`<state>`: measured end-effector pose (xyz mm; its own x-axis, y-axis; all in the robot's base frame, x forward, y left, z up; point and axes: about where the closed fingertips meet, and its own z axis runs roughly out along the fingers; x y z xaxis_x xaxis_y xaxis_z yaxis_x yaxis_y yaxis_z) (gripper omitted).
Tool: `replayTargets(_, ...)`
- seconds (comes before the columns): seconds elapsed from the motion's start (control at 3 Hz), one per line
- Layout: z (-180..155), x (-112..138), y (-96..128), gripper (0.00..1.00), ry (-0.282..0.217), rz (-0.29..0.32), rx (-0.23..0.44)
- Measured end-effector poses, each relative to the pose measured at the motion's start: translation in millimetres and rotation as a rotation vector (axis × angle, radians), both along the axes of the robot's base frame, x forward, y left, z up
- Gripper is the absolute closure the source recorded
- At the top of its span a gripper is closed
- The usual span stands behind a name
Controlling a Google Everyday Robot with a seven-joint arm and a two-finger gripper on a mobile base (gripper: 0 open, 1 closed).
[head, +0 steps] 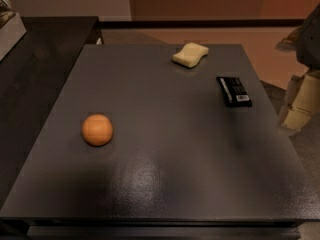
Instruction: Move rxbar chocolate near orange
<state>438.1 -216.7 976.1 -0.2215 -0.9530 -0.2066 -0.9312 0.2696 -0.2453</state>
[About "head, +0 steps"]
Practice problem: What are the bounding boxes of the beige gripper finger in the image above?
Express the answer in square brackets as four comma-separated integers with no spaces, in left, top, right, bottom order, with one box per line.
[279,70,320,131]

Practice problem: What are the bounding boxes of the black rxbar chocolate wrapper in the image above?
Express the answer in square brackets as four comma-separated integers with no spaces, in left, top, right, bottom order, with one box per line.
[216,76,252,107]

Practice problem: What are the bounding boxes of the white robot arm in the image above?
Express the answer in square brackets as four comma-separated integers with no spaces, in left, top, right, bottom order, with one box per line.
[279,4,320,132]

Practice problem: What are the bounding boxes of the yellow sponge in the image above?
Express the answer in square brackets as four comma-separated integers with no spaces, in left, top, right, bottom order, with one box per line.
[172,42,209,68]

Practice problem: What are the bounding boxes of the orange fruit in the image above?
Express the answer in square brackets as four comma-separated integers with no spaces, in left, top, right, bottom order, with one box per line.
[81,114,113,146]

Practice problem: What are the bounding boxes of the dark side table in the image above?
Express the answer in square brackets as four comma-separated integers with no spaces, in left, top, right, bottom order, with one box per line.
[0,16,99,207]

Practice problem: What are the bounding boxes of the white box on side table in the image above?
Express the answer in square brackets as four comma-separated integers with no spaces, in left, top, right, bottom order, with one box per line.
[0,0,26,61]

